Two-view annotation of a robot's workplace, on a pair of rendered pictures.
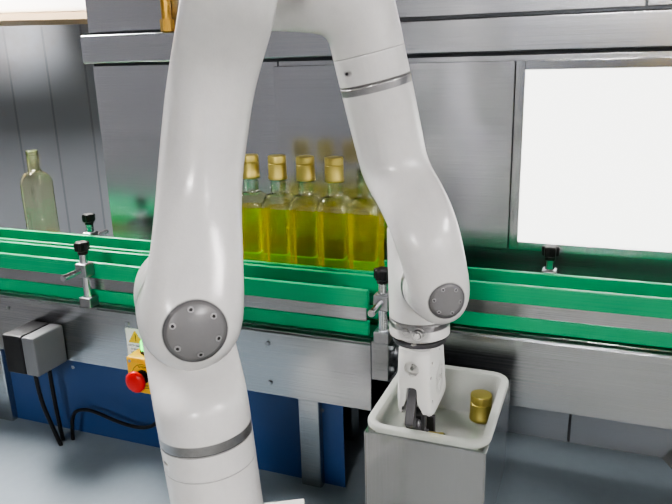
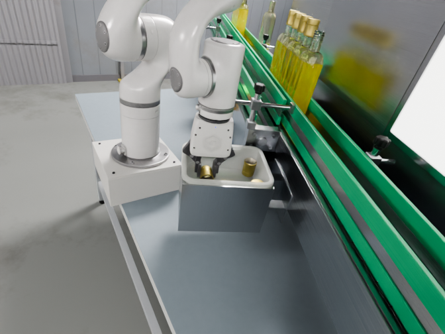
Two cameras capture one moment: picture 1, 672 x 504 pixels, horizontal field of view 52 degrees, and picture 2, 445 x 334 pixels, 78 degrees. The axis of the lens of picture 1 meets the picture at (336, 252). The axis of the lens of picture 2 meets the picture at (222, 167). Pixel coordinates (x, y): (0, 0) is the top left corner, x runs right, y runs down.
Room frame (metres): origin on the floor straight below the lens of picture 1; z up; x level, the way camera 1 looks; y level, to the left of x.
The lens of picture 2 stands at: (0.58, -0.63, 1.40)
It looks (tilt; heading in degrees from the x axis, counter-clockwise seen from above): 35 degrees down; 55
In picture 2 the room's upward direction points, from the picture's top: 11 degrees clockwise
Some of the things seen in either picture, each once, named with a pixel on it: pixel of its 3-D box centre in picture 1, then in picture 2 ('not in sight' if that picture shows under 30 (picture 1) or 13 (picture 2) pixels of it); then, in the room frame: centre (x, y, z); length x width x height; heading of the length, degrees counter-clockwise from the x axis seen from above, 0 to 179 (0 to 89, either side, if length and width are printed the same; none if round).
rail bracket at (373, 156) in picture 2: (549, 279); (377, 165); (1.15, -0.38, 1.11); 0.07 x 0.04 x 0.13; 158
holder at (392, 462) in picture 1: (444, 440); (230, 189); (0.95, -0.16, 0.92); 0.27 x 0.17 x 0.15; 158
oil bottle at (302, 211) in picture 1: (308, 248); (289, 75); (1.25, 0.05, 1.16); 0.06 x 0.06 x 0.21; 68
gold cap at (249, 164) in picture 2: not in sight; (249, 167); (1.01, -0.14, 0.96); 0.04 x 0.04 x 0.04
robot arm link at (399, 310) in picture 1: (419, 270); (219, 73); (0.88, -0.11, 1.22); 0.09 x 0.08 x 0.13; 11
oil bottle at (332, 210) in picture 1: (336, 250); (295, 81); (1.22, 0.00, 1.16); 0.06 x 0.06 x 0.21; 68
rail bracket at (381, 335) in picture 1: (387, 300); (263, 107); (1.06, -0.08, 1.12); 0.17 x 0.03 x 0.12; 158
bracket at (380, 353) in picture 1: (389, 350); (261, 138); (1.07, -0.09, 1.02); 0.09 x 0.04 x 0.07; 158
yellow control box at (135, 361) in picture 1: (154, 370); not in sight; (1.15, 0.34, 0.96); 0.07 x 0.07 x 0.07; 68
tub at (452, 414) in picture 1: (441, 422); (223, 174); (0.92, -0.15, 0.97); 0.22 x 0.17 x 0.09; 158
